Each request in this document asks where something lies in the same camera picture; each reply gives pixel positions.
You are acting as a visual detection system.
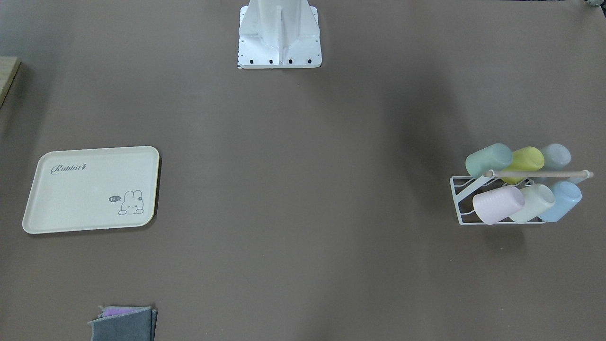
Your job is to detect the green plastic cup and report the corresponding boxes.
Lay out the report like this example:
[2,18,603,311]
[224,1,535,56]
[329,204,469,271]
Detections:
[465,143,513,179]

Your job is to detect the cream rabbit print tray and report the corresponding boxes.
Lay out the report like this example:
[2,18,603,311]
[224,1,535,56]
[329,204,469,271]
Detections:
[22,145,160,234]

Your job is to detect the pink plastic cup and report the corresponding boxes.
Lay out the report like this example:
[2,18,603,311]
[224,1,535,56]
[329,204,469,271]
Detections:
[472,185,525,225]

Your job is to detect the yellow plastic cup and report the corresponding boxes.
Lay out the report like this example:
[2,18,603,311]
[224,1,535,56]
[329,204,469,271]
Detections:
[502,146,545,172]

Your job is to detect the pale cream plastic cup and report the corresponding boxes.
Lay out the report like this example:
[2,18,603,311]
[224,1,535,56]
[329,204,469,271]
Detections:
[509,184,555,223]

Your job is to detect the grey plastic cup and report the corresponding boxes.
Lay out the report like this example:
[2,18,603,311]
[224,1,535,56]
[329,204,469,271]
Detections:
[539,144,571,172]

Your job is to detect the light blue plastic cup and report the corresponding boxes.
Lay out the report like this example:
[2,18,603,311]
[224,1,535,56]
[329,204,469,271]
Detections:
[537,180,582,223]

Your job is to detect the grey folded cloth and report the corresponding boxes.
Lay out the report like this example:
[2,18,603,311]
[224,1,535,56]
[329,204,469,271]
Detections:
[88,306,157,341]

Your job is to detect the purple folded cloth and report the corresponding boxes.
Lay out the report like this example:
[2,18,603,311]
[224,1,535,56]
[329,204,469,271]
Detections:
[98,306,142,319]

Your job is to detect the wooden cutting board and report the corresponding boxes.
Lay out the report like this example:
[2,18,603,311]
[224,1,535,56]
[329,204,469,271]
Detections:
[0,56,21,107]

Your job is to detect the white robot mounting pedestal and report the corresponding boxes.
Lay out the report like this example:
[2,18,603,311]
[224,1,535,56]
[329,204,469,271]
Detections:
[237,0,322,69]

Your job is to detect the white wire cup rack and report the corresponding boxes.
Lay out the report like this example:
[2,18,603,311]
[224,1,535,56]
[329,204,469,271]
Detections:
[449,170,594,226]

